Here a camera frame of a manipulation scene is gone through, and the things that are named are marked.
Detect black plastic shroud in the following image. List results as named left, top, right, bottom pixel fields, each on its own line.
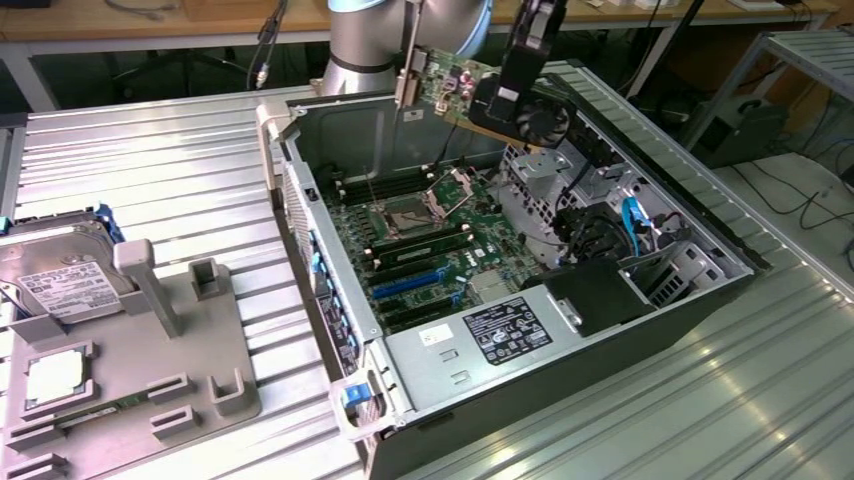
left=518, top=258, right=661, bottom=340

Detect black RAM slot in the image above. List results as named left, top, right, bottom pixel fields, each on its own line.
left=339, top=177, right=437, bottom=200
left=335, top=166, right=433, bottom=187
left=336, top=172, right=434, bottom=194
left=364, top=223, right=470, bottom=254
left=340, top=183, right=439, bottom=206

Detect silver CPU chip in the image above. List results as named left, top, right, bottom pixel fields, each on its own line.
left=24, top=348, right=92, bottom=403

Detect wooden desk white frame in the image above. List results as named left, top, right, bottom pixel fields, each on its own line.
left=0, top=0, right=840, bottom=114

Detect black looped wire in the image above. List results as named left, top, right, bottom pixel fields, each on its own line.
left=431, top=118, right=515, bottom=174

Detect black expansion slot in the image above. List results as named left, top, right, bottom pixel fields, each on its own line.
left=383, top=302, right=463, bottom=332
left=368, top=262, right=447, bottom=287
left=376, top=292, right=457, bottom=316

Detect black office chair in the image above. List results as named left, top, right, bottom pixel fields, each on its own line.
left=106, top=47, right=263, bottom=101

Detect perforated metal drive cage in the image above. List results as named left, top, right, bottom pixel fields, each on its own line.
left=498, top=142, right=646, bottom=266

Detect silver chipset heat sink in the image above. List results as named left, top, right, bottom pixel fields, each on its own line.
left=469, top=271, right=519, bottom=299

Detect metal disk bay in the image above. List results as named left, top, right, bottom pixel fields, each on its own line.
left=617, top=238, right=759, bottom=312

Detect thin locking lever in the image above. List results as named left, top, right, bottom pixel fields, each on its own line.
left=363, top=163, right=383, bottom=209

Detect blue wire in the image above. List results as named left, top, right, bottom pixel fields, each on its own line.
left=618, top=195, right=647, bottom=260

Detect thin hanging cable with plug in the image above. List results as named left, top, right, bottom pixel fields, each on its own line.
left=247, top=0, right=290, bottom=90

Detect black box device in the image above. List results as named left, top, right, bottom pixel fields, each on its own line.
left=693, top=97, right=794, bottom=170

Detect green RAM stick bare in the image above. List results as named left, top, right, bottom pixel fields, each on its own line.
left=51, top=391, right=154, bottom=432

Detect red purple wires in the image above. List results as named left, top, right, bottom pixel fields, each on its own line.
left=641, top=210, right=690, bottom=244

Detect CPU socket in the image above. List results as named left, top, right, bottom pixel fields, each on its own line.
left=378, top=195, right=450, bottom=237

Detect black wire bundle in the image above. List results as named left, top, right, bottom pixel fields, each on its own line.
left=551, top=205, right=633, bottom=266

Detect grey plastic corner bracket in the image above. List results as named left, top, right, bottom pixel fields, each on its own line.
left=255, top=102, right=300, bottom=192
left=328, top=372, right=394, bottom=444

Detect grey plastic parts rack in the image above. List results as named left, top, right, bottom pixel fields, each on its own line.
left=0, top=238, right=263, bottom=480

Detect black floor cable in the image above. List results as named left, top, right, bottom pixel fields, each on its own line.
left=730, top=159, right=854, bottom=229

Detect silver hard disk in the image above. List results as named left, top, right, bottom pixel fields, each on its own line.
left=0, top=219, right=130, bottom=326

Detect grey cable on desk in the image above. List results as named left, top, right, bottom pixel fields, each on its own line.
left=103, top=0, right=182, bottom=21

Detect graphics card with fan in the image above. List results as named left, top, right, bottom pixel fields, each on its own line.
left=394, top=0, right=583, bottom=151

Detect blue expansion slot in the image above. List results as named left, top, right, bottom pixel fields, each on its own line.
left=370, top=272, right=450, bottom=303

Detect metal socket cover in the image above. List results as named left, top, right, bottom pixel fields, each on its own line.
left=425, top=166, right=487, bottom=212

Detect RAM stick with black chips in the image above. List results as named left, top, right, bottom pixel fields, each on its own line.
left=372, top=233, right=473, bottom=266

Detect metal slat side table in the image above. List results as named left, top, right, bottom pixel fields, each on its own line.
left=723, top=27, right=854, bottom=169

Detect silver power supply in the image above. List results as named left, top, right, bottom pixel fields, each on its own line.
left=380, top=285, right=589, bottom=419

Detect green motherboard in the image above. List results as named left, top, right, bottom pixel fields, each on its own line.
left=319, top=162, right=559, bottom=337

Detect open black PC case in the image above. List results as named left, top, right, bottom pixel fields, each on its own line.
left=270, top=72, right=775, bottom=480

